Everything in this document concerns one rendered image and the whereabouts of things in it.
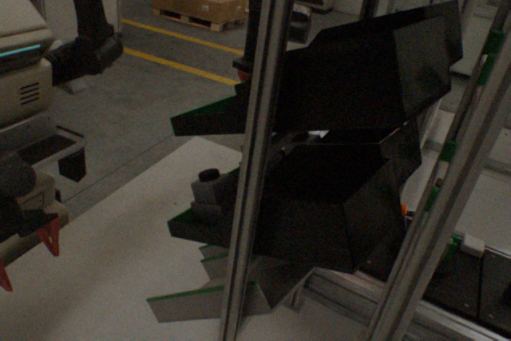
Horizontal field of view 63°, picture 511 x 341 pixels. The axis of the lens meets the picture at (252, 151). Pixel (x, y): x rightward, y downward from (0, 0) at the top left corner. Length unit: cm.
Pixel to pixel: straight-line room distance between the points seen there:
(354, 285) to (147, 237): 51
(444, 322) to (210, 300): 50
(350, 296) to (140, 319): 43
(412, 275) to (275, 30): 23
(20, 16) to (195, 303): 70
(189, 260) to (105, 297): 20
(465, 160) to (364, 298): 65
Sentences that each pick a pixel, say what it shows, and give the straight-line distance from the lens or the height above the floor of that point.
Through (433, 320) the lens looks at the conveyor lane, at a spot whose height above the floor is 96.
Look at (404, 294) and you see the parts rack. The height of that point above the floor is 132.
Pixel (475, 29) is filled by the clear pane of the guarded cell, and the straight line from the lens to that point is 219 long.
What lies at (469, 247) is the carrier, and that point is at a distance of 111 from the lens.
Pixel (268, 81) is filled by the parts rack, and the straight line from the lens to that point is 35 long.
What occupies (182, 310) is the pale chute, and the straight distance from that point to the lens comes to 68.
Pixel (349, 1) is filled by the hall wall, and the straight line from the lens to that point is 917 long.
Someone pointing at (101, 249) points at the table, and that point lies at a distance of 108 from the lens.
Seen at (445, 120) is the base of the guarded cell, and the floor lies 86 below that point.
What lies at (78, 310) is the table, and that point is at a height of 86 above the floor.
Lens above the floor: 159
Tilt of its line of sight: 30 degrees down
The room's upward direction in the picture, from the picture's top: 8 degrees clockwise
